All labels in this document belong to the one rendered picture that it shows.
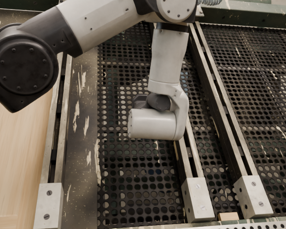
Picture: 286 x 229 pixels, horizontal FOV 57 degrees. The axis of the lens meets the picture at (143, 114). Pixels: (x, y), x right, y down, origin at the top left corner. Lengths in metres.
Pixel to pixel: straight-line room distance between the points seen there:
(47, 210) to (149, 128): 0.38
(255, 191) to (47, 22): 0.77
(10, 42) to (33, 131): 0.61
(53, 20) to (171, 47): 0.22
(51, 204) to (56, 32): 0.50
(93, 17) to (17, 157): 0.61
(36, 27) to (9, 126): 0.60
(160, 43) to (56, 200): 0.51
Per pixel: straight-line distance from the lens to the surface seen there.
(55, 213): 0.80
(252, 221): 0.93
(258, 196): 0.94
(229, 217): 0.93
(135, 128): 0.56
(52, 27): 0.46
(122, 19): 0.49
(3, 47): 0.41
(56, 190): 0.82
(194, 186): 0.86
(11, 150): 0.97
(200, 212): 0.84
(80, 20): 0.47
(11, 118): 1.05
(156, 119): 0.57
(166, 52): 0.54
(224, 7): 1.65
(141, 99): 0.76
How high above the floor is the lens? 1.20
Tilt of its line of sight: 2 degrees up
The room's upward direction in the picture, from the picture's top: straight up
